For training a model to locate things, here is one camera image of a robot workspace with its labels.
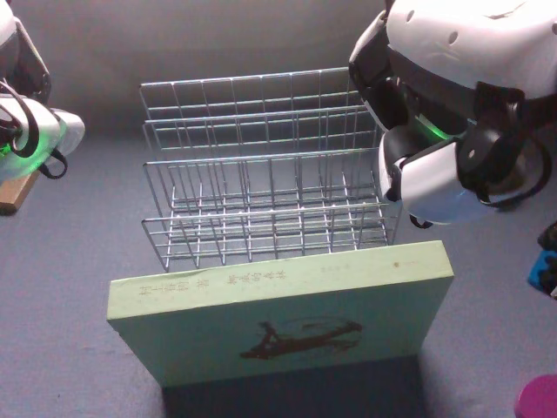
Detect magenta cylinder toy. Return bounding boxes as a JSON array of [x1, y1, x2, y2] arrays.
[[514, 374, 557, 418]]

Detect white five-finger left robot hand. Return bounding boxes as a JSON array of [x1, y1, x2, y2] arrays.
[[0, 0, 87, 184]]

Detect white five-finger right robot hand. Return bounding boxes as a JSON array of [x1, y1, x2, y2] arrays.
[[347, 0, 557, 230]]

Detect brown wooden block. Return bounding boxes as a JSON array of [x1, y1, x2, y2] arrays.
[[0, 172, 41, 217]]

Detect pale green paperback book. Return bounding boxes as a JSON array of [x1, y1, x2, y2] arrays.
[[106, 239, 455, 388]]

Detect blue block with holes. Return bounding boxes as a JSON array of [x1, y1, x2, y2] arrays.
[[527, 247, 557, 301]]

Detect small black object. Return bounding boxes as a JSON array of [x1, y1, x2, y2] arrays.
[[538, 219, 557, 252]]

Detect silver wire rack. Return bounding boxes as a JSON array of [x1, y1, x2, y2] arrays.
[[138, 67, 404, 273]]

